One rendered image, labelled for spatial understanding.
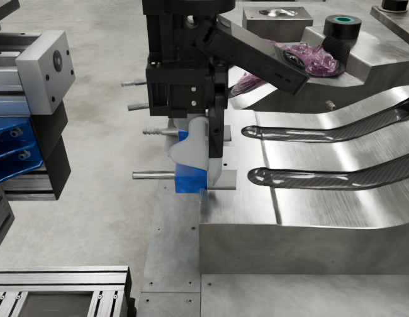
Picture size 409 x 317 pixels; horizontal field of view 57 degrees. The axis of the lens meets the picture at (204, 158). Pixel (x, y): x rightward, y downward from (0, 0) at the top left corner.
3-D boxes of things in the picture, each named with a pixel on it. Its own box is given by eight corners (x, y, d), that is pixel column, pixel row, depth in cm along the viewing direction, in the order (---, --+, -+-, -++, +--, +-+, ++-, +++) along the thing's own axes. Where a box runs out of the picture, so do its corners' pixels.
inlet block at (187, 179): (132, 203, 47) (126, 170, 44) (138, 178, 52) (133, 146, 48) (235, 203, 47) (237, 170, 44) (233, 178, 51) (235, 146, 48)
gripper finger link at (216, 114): (206, 147, 43) (206, 72, 40) (221, 147, 43) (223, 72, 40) (206, 163, 39) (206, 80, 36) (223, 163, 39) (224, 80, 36)
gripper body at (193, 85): (158, 90, 45) (149, -18, 38) (229, 91, 45) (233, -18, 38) (150, 123, 39) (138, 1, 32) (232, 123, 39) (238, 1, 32)
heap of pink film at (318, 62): (236, 99, 72) (238, 60, 67) (208, 65, 86) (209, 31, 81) (352, 83, 78) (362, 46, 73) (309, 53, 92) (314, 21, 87)
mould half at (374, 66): (182, 144, 70) (180, 90, 63) (156, 87, 90) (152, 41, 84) (404, 107, 82) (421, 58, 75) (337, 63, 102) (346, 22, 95)
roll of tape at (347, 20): (360, 41, 84) (365, 25, 82) (324, 39, 85) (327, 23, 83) (355, 30, 90) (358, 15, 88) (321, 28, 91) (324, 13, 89)
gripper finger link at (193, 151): (172, 185, 45) (168, 111, 42) (221, 185, 45) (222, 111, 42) (169, 197, 42) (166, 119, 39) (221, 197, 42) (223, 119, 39)
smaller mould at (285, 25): (245, 42, 116) (246, 19, 112) (241, 27, 128) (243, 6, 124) (309, 42, 116) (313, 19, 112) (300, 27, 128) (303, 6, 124)
